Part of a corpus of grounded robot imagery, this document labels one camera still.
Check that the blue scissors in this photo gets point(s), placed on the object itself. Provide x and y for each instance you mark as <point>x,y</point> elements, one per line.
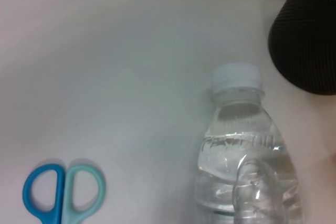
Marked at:
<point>60,203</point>

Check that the black mesh pen holder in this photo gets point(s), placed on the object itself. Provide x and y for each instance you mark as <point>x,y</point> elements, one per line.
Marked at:
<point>302,51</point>

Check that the clear water bottle green label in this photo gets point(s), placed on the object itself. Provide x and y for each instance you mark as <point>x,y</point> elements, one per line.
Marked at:
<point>236,77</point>

